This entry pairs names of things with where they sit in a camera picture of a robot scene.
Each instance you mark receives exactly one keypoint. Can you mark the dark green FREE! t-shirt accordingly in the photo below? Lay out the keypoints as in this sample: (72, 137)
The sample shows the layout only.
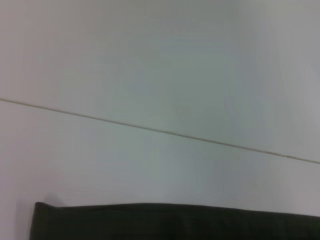
(175, 222)

